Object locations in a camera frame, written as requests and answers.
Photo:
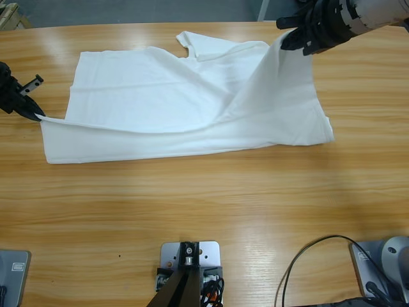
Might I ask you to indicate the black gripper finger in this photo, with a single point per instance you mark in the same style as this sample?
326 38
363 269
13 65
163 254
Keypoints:
295 45
32 105
297 36
30 114

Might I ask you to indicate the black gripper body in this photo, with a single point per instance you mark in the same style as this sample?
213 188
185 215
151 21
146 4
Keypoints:
329 25
8 92

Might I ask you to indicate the white t-shirt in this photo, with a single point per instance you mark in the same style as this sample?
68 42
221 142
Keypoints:
143 96

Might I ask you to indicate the white upright pole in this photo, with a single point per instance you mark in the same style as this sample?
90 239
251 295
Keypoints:
263 9

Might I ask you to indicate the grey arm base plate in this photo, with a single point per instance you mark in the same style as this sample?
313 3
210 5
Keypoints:
362 278
14 288

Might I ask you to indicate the dark camera post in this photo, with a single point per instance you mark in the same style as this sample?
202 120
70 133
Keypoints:
179 291

